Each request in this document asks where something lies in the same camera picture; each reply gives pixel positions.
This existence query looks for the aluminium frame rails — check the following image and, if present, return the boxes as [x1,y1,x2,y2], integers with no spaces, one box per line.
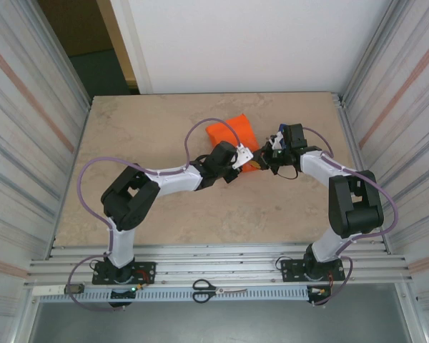
[23,242,414,287]

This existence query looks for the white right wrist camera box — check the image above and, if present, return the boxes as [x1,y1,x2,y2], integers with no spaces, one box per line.
[265,131,286,148]

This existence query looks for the wooden door frame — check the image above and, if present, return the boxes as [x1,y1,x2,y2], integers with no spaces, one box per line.
[96,0,153,96]

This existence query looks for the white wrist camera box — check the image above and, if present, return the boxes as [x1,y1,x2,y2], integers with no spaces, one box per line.
[265,131,286,148]
[233,144,255,169]

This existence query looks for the corrugated translucent side panel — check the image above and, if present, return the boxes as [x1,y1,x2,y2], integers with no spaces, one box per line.
[337,0,429,343]
[0,0,94,343]

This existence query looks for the orange cloth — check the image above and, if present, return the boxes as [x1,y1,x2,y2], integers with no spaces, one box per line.
[204,114,261,173]

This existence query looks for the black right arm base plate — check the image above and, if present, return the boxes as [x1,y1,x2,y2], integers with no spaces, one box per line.
[280,259,345,283]

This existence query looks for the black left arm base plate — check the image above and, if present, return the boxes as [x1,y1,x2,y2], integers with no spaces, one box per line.
[92,261,157,286]

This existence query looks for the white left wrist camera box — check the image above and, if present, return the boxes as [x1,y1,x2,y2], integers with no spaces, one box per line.
[233,144,255,169]

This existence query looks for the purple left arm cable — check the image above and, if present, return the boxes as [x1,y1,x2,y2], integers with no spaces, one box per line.
[64,117,245,312]

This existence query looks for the black handled scissors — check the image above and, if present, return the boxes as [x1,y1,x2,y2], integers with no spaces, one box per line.
[192,279,248,304]

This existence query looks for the grey slotted cable duct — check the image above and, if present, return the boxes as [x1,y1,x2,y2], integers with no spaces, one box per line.
[31,285,332,304]

